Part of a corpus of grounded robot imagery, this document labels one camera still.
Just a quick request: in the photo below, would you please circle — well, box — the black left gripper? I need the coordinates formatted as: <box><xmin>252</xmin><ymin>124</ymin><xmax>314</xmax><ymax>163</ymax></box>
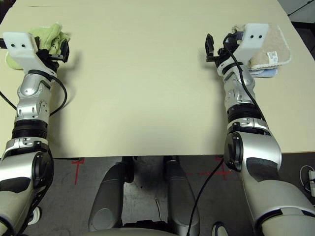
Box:
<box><xmin>32</xmin><ymin>36</ymin><xmax>70</xmax><ymax>72</ymax></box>

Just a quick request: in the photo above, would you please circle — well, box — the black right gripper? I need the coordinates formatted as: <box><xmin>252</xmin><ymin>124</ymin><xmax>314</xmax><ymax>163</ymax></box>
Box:
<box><xmin>205</xmin><ymin>30</ymin><xmax>246</xmax><ymax>67</ymax></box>

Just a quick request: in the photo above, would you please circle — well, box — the beige towel white trim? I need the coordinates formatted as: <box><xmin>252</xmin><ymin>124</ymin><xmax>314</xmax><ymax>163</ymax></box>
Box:
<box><xmin>230</xmin><ymin>23</ymin><xmax>293</xmax><ymax>71</ymax></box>

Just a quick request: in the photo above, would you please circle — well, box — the green folded towel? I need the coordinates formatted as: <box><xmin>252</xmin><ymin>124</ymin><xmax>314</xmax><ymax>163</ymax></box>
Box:
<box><xmin>4</xmin><ymin>21</ymin><xmax>72</xmax><ymax>71</ymax></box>

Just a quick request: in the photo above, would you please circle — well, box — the blue folded towel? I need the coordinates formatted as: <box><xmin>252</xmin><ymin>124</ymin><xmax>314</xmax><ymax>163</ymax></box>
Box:
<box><xmin>247</xmin><ymin>67</ymin><xmax>279</xmax><ymax>79</ymax></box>

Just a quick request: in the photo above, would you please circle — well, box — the grey robot right leg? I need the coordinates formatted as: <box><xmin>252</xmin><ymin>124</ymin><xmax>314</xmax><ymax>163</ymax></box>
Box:
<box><xmin>163</xmin><ymin>156</ymin><xmax>200</xmax><ymax>236</ymax></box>

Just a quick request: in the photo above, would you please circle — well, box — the white power strip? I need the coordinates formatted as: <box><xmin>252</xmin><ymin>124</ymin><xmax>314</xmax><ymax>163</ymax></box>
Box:
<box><xmin>307</xmin><ymin>169</ymin><xmax>315</xmax><ymax>195</ymax></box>

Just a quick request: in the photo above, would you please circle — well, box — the white bystander shoe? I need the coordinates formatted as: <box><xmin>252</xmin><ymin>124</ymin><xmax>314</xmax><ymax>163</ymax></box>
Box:
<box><xmin>26</xmin><ymin>207</ymin><xmax>42</xmax><ymax>226</ymax></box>

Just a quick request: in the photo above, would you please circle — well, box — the dark bystander sneaker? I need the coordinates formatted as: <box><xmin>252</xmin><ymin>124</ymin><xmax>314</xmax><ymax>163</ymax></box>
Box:
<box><xmin>212</xmin><ymin>222</ymin><xmax>231</xmax><ymax>236</ymax></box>

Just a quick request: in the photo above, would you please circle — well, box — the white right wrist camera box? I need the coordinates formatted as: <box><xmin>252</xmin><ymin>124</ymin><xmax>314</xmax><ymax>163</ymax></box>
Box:
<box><xmin>218</xmin><ymin>23</ymin><xmax>269</xmax><ymax>76</ymax></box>

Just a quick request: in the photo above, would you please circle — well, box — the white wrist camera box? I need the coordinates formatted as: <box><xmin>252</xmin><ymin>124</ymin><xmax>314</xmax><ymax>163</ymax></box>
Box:
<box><xmin>0</xmin><ymin>31</ymin><xmax>60</xmax><ymax>77</ymax></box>
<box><xmin>218</xmin><ymin>23</ymin><xmax>269</xmax><ymax>76</ymax></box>

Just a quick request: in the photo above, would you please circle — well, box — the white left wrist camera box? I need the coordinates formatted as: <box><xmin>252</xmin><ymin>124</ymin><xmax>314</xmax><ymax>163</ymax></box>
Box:
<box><xmin>0</xmin><ymin>31</ymin><xmax>60</xmax><ymax>77</ymax></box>

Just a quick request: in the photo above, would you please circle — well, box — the black left camera cable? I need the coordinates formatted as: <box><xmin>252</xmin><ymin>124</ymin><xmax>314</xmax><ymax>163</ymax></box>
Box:
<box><xmin>0</xmin><ymin>73</ymin><xmax>68</xmax><ymax>236</ymax></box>

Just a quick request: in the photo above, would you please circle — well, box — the thin white cable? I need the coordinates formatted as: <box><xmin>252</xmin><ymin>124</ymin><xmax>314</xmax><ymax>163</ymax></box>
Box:
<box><xmin>299</xmin><ymin>166</ymin><xmax>315</xmax><ymax>197</ymax></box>

